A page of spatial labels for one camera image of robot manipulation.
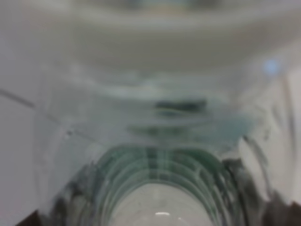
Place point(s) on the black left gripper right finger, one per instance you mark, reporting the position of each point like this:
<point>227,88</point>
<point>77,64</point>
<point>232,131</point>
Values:
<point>291,212</point>

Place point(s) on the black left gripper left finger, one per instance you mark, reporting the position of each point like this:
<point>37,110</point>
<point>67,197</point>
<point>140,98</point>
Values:
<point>31,220</point>

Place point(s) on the clear bottle green label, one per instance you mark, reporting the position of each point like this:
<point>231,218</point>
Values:
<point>157,149</point>

